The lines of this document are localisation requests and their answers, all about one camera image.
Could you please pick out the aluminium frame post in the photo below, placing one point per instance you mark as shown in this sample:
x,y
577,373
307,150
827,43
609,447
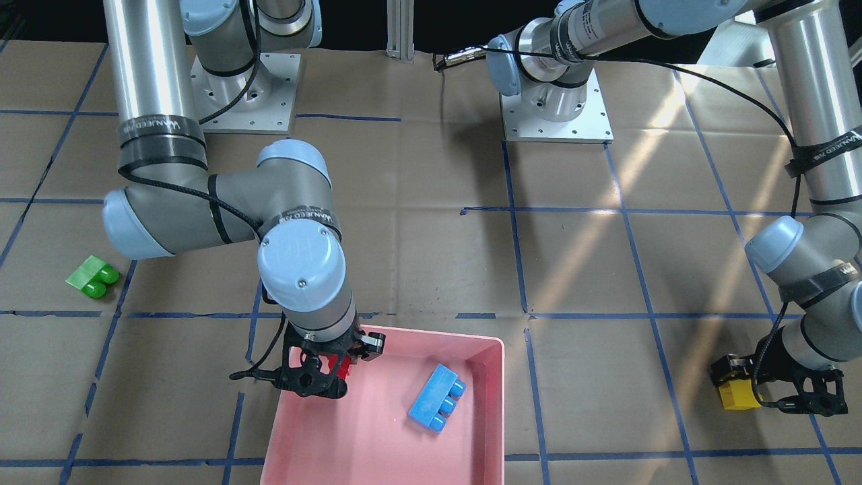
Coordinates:
x,y
399,43

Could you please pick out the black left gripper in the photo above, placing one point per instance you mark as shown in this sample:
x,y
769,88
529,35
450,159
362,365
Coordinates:
x,y
773,359

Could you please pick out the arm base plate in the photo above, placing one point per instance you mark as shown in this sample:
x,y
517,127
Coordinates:
x,y
266,108
549,113

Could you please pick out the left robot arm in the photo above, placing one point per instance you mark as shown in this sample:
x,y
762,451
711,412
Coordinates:
x,y
814,262

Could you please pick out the blue toy block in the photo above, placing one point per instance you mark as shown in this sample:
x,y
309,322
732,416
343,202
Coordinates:
x,y
438,399

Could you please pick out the red toy block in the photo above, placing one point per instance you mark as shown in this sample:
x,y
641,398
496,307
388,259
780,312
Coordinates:
x,y
343,370

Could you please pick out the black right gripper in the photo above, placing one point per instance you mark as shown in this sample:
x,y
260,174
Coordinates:
x,y
372,341

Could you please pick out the pink plastic box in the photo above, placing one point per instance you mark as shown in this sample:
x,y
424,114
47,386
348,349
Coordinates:
x,y
367,437

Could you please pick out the yellow toy block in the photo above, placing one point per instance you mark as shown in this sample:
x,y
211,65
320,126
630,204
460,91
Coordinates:
x,y
735,387

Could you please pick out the green toy block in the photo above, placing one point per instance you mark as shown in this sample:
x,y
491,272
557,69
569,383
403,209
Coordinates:
x,y
93,277

